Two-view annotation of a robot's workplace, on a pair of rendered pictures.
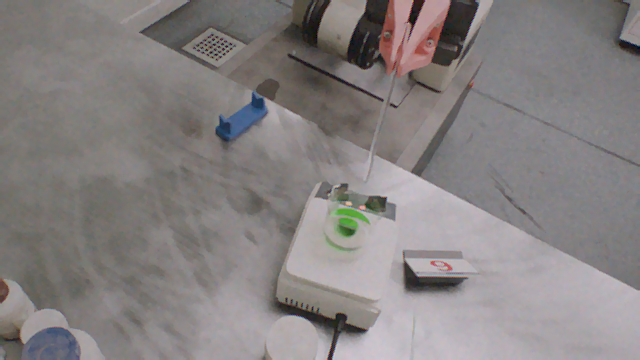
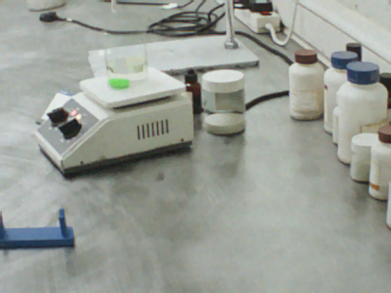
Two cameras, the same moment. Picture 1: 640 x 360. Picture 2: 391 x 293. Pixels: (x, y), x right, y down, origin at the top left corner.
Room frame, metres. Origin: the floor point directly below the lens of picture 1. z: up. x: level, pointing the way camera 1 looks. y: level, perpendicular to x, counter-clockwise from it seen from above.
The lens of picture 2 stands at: (0.89, 0.95, 1.19)
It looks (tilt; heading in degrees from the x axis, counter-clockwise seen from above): 19 degrees down; 236
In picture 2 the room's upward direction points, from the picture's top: 3 degrees counter-clockwise
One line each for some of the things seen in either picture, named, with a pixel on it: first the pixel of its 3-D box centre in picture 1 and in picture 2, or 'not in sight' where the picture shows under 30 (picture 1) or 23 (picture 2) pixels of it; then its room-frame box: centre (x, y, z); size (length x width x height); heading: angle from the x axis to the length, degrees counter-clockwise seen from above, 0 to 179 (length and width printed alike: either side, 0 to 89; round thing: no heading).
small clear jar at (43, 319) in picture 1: (50, 336); (366, 158); (0.17, 0.27, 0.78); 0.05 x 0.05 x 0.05
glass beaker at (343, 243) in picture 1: (351, 225); (125, 57); (0.33, -0.05, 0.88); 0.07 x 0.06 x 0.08; 88
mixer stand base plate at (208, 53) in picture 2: not in sight; (168, 56); (0.06, -0.37, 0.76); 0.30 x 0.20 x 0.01; 157
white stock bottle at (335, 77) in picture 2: not in sight; (345, 91); (0.07, 0.12, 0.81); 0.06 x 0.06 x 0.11
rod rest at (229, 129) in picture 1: (242, 114); (31, 227); (0.59, 0.15, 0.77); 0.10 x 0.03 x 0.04; 151
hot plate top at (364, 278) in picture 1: (343, 247); (130, 86); (0.33, -0.05, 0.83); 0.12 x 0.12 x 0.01; 83
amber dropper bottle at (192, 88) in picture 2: not in sight; (191, 89); (0.19, -0.10, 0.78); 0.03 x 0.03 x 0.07
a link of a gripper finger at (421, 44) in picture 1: (396, 37); not in sight; (0.38, -0.04, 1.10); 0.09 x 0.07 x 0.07; 169
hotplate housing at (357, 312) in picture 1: (342, 248); (115, 119); (0.35, -0.05, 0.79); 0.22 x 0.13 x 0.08; 173
